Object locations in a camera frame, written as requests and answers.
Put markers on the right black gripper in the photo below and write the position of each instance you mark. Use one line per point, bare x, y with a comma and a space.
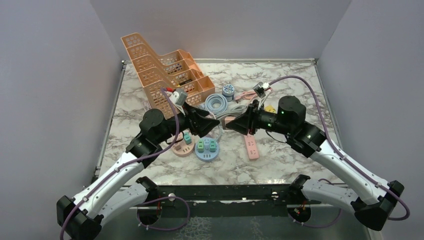
247, 122

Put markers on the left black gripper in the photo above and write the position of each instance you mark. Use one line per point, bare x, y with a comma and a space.
197, 121

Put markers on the yellow charger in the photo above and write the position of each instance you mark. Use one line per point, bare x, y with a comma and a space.
270, 109

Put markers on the green usb charger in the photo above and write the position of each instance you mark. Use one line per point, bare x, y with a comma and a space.
200, 146

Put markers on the teal blue usb charger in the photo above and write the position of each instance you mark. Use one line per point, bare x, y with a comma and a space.
187, 138

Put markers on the brown pink usb charger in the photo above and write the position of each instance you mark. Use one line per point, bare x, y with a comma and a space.
226, 120

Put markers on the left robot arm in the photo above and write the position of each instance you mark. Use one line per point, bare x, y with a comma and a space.
84, 215

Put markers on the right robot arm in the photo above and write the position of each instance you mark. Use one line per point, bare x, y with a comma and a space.
371, 199

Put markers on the pink power strip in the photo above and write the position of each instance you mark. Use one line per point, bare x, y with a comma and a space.
251, 147

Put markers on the pink round power socket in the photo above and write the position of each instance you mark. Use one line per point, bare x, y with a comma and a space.
184, 145

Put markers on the round blue patterned tin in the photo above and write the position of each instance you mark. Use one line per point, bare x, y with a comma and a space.
228, 91

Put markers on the blue round power socket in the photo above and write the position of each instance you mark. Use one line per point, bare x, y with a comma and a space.
207, 156

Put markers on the red white small box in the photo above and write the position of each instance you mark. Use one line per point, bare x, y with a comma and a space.
146, 105

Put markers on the orange plastic file organizer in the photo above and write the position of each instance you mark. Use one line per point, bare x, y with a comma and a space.
176, 69

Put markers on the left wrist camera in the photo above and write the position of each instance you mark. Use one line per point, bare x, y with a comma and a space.
178, 97

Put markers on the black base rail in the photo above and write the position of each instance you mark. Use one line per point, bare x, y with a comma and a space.
214, 201

